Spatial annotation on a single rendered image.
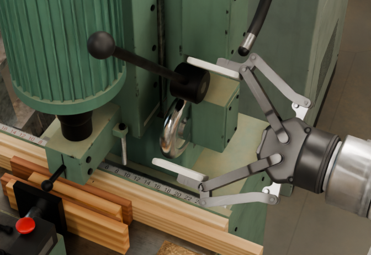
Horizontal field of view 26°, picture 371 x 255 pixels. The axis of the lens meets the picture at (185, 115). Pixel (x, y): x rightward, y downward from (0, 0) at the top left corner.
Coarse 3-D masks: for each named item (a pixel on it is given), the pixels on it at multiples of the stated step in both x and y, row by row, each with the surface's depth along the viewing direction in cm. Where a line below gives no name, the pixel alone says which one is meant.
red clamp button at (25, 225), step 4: (20, 220) 126; (24, 220) 126; (28, 220) 126; (32, 220) 127; (16, 224) 126; (20, 224) 126; (24, 224) 126; (28, 224) 126; (32, 224) 126; (16, 228) 126; (20, 228) 125; (24, 228) 125; (28, 228) 125; (32, 228) 126; (20, 232) 125; (24, 232) 125; (28, 232) 125
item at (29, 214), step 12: (24, 192) 135; (36, 192) 134; (24, 204) 137; (36, 204) 136; (48, 204) 134; (60, 204) 133; (24, 216) 140; (48, 216) 137; (60, 216) 135; (60, 228) 137
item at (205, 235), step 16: (0, 160) 149; (32, 160) 146; (112, 192) 141; (144, 208) 139; (160, 208) 139; (160, 224) 139; (176, 224) 137; (192, 224) 136; (192, 240) 138; (208, 240) 136; (224, 240) 134; (240, 240) 134
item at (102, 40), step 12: (96, 36) 97; (108, 36) 97; (96, 48) 97; (108, 48) 97; (120, 48) 103; (132, 60) 107; (144, 60) 111; (156, 72) 117; (168, 72) 121; (180, 72) 132; (192, 72) 132; (204, 72) 132; (180, 84) 132; (192, 84) 131; (204, 84) 134; (180, 96) 133; (192, 96) 132; (204, 96) 136
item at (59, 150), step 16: (96, 112) 137; (112, 112) 137; (96, 128) 134; (112, 128) 137; (48, 144) 132; (64, 144) 132; (80, 144) 132; (96, 144) 133; (112, 144) 140; (48, 160) 134; (64, 160) 132; (80, 160) 130; (96, 160) 135; (64, 176) 135; (80, 176) 133
